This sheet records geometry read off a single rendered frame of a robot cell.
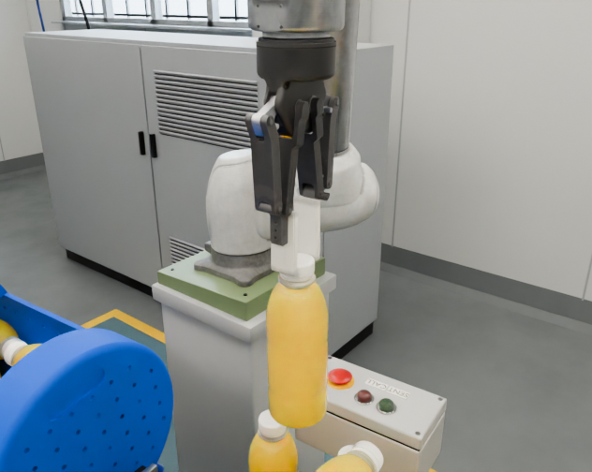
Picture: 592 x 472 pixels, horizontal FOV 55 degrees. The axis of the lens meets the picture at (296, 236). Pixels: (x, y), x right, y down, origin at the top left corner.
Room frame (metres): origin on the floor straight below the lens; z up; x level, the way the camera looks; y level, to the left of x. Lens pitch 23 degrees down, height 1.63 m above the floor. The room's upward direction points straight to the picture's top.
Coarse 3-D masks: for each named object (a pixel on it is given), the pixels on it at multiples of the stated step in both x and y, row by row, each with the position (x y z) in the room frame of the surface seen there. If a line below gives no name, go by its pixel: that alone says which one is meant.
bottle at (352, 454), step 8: (336, 456) 0.50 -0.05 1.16; (344, 456) 0.49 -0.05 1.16; (352, 456) 0.49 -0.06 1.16; (360, 456) 0.50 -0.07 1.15; (368, 456) 0.50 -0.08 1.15; (328, 464) 0.48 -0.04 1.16; (336, 464) 0.47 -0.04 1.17; (344, 464) 0.47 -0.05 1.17; (352, 464) 0.48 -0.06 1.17; (360, 464) 0.48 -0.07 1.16; (368, 464) 0.50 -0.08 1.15
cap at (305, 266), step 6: (300, 258) 0.56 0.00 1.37; (306, 258) 0.56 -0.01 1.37; (312, 258) 0.56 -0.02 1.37; (300, 264) 0.55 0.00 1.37; (306, 264) 0.55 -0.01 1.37; (312, 264) 0.55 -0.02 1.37; (300, 270) 0.54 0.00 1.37; (306, 270) 0.54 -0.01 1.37; (312, 270) 0.55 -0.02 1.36; (282, 276) 0.55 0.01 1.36; (288, 276) 0.54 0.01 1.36; (294, 276) 0.54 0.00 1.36; (300, 276) 0.54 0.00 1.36; (306, 276) 0.55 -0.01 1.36; (312, 276) 0.55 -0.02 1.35
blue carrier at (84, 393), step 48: (0, 288) 0.90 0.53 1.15; (48, 336) 0.86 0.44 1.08; (96, 336) 0.63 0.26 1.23; (0, 384) 0.55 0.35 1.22; (48, 384) 0.54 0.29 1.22; (96, 384) 0.59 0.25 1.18; (144, 384) 0.65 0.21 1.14; (0, 432) 0.50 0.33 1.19; (48, 432) 0.53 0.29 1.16; (96, 432) 0.58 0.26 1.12; (144, 432) 0.64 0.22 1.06
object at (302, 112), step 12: (300, 108) 0.54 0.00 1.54; (300, 120) 0.53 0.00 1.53; (300, 132) 0.54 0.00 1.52; (288, 144) 0.54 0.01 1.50; (300, 144) 0.54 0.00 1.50; (288, 156) 0.53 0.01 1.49; (288, 168) 0.53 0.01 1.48; (288, 180) 0.53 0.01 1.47; (288, 192) 0.53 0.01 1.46; (288, 204) 0.53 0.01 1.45
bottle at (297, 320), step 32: (288, 288) 0.55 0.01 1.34; (320, 288) 0.56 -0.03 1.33; (288, 320) 0.53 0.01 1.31; (320, 320) 0.54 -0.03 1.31; (288, 352) 0.53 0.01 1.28; (320, 352) 0.54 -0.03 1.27; (288, 384) 0.53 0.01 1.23; (320, 384) 0.54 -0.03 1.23; (288, 416) 0.52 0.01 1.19; (320, 416) 0.54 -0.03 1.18
